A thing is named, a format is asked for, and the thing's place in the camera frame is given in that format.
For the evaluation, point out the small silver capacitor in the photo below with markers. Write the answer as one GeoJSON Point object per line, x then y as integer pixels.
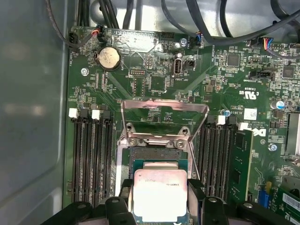
{"type": "Point", "coordinates": [226, 112]}
{"type": "Point", "coordinates": [280, 105]}
{"type": "Point", "coordinates": [179, 55]}

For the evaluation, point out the green RAM stick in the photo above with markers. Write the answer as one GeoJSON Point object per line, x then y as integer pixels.
{"type": "Point", "coordinates": [242, 164]}

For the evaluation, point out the CPU socket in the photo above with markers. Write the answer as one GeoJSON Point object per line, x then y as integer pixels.
{"type": "Point", "coordinates": [154, 153]}

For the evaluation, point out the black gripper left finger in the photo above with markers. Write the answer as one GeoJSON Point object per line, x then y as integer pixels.
{"type": "Point", "coordinates": [117, 211]}

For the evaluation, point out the green motherboard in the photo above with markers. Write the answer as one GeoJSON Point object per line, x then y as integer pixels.
{"type": "Point", "coordinates": [211, 93]}

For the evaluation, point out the black RAM slot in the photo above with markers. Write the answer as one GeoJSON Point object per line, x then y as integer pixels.
{"type": "Point", "coordinates": [96, 159]}
{"type": "Point", "coordinates": [216, 159]}
{"type": "Point", "coordinates": [227, 159]}
{"type": "Point", "coordinates": [109, 159]}
{"type": "Point", "coordinates": [86, 159]}
{"type": "Point", "coordinates": [206, 159]}
{"type": "Point", "coordinates": [76, 159]}

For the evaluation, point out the metal socket cover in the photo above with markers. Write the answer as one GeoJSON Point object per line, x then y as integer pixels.
{"type": "Point", "coordinates": [164, 104]}

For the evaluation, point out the silver chipset heatsink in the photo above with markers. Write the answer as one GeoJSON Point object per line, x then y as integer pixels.
{"type": "Point", "coordinates": [294, 133]}

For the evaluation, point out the silver CPU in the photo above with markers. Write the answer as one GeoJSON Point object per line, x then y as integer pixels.
{"type": "Point", "coordinates": [159, 197]}

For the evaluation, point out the open grey PC case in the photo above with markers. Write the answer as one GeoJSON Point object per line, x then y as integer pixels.
{"type": "Point", "coordinates": [28, 93]}

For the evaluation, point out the blue expansion slot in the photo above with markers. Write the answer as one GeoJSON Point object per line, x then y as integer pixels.
{"type": "Point", "coordinates": [264, 197]}

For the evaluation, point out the internal USB port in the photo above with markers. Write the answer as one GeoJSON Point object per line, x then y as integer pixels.
{"type": "Point", "coordinates": [177, 67]}

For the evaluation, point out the silver motherboard screw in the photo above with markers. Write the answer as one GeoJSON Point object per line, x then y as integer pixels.
{"type": "Point", "coordinates": [182, 42]}
{"type": "Point", "coordinates": [272, 147]}
{"type": "Point", "coordinates": [84, 71]}

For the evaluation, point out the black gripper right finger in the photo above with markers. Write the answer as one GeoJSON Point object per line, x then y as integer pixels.
{"type": "Point", "coordinates": [211, 211]}

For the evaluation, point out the round coin battery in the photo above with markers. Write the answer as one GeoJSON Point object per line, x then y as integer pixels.
{"type": "Point", "coordinates": [109, 58]}

